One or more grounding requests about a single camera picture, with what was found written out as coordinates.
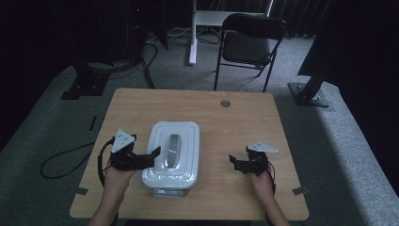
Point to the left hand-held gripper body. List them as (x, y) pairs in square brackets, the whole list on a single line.
[(124, 157)]

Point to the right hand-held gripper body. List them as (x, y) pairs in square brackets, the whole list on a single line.
[(258, 163)]

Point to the white box lid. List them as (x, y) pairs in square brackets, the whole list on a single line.
[(172, 157)]

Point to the brown transparent storage box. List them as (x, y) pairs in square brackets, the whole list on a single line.
[(167, 192)]

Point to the person's right hand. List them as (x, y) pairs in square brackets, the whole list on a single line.
[(262, 185)]

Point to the person's left hand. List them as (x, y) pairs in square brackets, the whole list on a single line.
[(117, 182)]

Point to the black tape strip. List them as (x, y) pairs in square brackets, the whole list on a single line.
[(92, 123)]

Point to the grey tape piece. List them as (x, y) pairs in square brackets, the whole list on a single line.
[(300, 190), (81, 191)]

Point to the grey round table grommet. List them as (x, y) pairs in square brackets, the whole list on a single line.
[(225, 103)]

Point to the black stand base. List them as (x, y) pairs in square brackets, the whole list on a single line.
[(309, 94), (86, 84)]

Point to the black folding chair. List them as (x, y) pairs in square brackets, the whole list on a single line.
[(247, 47)]

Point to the black curtain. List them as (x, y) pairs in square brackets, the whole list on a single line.
[(360, 62)]

